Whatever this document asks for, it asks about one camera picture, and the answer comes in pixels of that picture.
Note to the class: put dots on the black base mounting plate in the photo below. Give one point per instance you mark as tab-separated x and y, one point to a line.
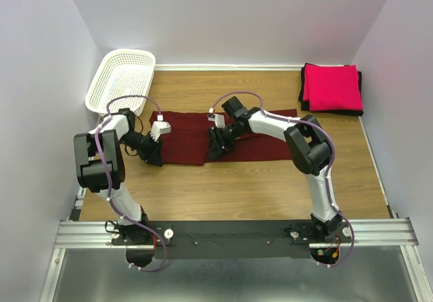
176	240

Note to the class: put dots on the white plastic laundry basket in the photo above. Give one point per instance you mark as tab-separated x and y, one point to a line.
123	73

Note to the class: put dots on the folded black t shirt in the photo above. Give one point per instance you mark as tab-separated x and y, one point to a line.
304	105

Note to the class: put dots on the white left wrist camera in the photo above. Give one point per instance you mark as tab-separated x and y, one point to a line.
159	128

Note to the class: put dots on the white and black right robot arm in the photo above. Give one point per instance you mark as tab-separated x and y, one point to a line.
311	149

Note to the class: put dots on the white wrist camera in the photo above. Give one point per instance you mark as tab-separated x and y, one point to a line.
217	119
159	128

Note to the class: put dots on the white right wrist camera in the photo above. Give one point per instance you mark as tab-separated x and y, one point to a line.
217	119

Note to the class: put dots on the maroon t shirt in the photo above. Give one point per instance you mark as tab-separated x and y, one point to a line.
189	140

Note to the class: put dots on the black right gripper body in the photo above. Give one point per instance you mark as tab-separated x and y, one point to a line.
225	136

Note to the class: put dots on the folded pink t shirt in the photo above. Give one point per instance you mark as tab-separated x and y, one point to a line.
335	87

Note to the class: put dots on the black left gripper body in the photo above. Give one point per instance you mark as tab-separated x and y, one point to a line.
145	145

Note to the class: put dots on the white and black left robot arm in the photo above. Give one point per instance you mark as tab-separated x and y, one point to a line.
100	168

